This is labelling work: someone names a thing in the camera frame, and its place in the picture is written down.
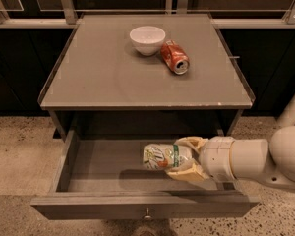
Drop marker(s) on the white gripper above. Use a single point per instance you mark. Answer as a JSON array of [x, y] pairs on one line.
[[215, 155]]

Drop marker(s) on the green white 7up can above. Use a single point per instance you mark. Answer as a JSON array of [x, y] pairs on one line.
[[163, 156]]

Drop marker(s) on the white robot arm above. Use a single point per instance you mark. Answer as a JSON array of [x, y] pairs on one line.
[[268, 162]]

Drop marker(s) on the metal drawer knob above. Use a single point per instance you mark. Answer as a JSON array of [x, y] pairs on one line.
[[147, 215]]

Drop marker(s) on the open grey top drawer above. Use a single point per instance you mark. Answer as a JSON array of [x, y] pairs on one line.
[[104, 178]]

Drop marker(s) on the red crushed soda can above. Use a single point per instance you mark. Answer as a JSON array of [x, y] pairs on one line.
[[175, 57]]

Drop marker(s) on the grey cabinet with counter top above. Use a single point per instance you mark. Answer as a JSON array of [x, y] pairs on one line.
[[101, 70]]

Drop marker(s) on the white ceramic bowl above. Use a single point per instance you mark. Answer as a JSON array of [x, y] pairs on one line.
[[147, 40]]

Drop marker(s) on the metal railing frame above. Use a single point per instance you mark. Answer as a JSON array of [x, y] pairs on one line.
[[225, 14]]

